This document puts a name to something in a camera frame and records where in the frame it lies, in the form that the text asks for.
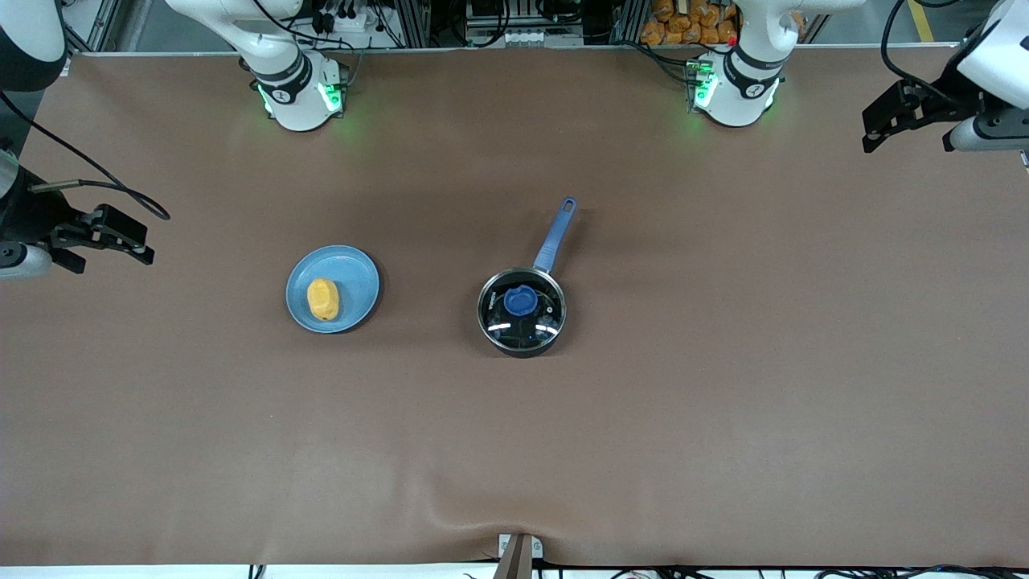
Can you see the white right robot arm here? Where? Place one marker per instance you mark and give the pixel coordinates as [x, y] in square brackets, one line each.
[297, 100]

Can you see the yellow potato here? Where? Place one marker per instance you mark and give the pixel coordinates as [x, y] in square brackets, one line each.
[323, 299]

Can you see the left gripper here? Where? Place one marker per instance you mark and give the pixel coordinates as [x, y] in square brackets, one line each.
[942, 103]

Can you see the brown table cover sheet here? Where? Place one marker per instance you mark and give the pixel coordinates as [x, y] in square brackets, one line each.
[514, 442]

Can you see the blue round plate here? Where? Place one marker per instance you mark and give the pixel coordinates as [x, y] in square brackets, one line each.
[354, 281]

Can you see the white terminal strip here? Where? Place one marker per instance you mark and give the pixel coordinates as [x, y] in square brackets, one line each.
[526, 37]

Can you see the bag of orange items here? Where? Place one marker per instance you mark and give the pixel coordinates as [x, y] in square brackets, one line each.
[683, 24]

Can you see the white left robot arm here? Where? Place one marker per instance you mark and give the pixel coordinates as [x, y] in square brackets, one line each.
[735, 96]

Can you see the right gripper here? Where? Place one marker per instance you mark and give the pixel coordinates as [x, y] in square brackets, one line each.
[32, 215]

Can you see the metal camera pole bracket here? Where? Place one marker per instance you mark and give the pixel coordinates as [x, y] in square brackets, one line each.
[518, 559]

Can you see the white power strip with plugs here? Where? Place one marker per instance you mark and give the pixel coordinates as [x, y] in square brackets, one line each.
[354, 22]

